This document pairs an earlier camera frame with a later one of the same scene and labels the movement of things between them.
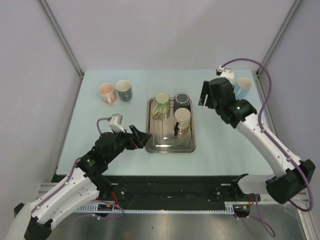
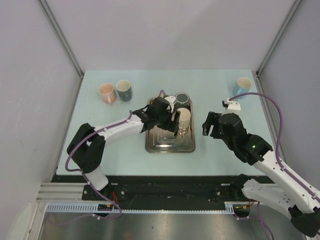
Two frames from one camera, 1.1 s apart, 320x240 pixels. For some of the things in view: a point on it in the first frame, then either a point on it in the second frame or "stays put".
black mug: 181,100 stays put
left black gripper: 133,142 → 172,126
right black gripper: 205,92 → 211,120
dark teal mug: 124,90 stays put
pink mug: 107,92 stays put
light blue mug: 242,87 stays put
